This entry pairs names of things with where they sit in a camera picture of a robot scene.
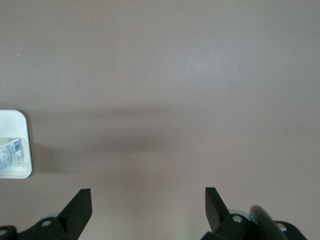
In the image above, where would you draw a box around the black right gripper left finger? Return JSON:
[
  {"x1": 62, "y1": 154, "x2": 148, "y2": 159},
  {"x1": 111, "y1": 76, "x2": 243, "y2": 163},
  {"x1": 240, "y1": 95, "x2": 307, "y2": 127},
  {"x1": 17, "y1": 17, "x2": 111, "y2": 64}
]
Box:
[{"x1": 0, "y1": 187, "x2": 93, "y2": 240}]

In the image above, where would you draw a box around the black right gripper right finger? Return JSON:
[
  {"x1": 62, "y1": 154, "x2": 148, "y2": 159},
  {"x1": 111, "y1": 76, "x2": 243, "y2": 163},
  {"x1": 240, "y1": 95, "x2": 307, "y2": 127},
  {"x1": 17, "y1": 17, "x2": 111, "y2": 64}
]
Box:
[{"x1": 202, "y1": 186, "x2": 307, "y2": 240}]

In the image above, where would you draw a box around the blue Pascal milk carton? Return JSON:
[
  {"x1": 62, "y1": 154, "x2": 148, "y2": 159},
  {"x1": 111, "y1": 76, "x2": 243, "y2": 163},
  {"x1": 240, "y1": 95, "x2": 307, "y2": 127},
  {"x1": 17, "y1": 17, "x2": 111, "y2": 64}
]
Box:
[{"x1": 0, "y1": 137, "x2": 26, "y2": 174}]

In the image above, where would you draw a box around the white tray with Rabbit print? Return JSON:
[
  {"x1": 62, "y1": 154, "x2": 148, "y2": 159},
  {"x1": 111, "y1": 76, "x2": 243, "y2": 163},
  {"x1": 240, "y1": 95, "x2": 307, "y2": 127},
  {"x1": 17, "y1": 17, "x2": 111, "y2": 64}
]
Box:
[{"x1": 0, "y1": 109, "x2": 33, "y2": 180}]

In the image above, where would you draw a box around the black cable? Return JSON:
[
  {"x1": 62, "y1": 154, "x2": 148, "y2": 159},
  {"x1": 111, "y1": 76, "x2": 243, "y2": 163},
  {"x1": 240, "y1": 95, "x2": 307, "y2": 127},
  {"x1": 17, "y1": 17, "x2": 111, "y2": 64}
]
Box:
[{"x1": 249, "y1": 205, "x2": 288, "y2": 240}]

